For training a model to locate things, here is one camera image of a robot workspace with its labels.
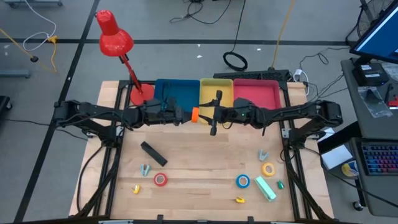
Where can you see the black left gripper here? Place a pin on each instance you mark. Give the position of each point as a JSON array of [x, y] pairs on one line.
[[155, 113]]

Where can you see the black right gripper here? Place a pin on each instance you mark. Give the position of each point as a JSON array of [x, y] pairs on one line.
[[239, 113]]

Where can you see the orange tape roll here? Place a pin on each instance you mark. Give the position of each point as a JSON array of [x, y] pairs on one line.
[[195, 114]]

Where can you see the black stapler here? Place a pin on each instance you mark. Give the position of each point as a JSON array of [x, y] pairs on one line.
[[154, 153]]

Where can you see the grey blue staple remover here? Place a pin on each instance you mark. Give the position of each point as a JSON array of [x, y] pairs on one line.
[[145, 170]]

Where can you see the red tape roll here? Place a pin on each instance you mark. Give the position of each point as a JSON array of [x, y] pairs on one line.
[[155, 179]]

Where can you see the blue tape roll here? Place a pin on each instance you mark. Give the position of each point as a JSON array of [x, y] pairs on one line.
[[237, 181]]

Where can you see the yellow tape roll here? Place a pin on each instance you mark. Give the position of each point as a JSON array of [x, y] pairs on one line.
[[263, 169]]

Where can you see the yellow staple remover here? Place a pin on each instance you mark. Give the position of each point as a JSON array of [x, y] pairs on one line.
[[239, 199], [136, 189]]

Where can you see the mint green stapler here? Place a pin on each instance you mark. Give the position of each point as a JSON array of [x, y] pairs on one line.
[[265, 188]]

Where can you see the green staple remover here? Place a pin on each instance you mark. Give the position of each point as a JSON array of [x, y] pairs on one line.
[[280, 185]]

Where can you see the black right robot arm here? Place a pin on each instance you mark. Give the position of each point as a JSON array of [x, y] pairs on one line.
[[298, 109]]

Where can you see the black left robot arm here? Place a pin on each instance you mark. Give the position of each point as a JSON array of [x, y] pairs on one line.
[[93, 109]]

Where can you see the yellow plastic bin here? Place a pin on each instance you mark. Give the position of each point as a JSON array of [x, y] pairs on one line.
[[208, 90]]

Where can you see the blue plastic bin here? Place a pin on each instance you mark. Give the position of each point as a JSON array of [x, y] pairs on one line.
[[183, 91]]

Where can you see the pink red plastic bin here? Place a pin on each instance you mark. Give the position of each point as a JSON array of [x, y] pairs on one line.
[[261, 91]]

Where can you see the black perforated metal case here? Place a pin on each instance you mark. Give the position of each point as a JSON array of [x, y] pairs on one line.
[[248, 74]]

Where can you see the white power adapter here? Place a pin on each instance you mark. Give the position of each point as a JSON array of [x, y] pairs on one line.
[[298, 73]]

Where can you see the red desk lamp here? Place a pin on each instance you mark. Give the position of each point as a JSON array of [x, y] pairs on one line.
[[113, 40]]

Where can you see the white cardboard box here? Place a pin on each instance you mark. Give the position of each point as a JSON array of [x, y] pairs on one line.
[[335, 155]]

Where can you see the yellow and blue roll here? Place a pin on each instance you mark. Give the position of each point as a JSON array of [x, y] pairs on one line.
[[349, 169]]

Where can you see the clear plastic bag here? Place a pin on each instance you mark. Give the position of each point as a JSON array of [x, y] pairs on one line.
[[373, 101]]

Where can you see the grey side desk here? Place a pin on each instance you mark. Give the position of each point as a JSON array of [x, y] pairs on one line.
[[373, 124]]

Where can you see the small black box computer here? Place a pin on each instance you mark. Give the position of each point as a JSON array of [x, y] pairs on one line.
[[370, 74]]

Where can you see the backlit rainbow keyboard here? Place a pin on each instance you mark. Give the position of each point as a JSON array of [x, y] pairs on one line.
[[381, 158]]

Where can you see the black floor fan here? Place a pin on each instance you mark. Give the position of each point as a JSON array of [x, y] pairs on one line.
[[367, 21]]

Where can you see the grey metal base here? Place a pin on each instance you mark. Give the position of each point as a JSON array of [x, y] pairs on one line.
[[14, 73], [31, 3]]

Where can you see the computer monitor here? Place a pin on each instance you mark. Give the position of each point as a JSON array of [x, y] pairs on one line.
[[379, 37]]

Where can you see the black caster foot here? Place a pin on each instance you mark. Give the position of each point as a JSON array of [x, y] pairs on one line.
[[3, 102]]

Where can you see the black aluminium table frame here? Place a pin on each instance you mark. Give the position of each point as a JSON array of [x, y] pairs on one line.
[[124, 82]]

